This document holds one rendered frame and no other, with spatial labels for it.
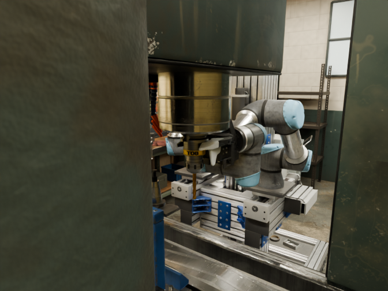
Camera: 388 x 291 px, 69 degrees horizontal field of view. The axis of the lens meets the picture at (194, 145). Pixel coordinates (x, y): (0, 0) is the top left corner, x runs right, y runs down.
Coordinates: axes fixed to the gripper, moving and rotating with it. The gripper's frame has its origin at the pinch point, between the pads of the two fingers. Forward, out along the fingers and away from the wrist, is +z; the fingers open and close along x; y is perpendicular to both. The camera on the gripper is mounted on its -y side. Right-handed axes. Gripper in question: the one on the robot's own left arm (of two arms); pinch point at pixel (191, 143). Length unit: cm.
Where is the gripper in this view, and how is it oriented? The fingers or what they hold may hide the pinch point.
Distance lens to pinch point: 63.7
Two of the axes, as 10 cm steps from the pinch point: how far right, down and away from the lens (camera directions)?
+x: -8.0, -1.2, 5.8
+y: -0.1, 9.8, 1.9
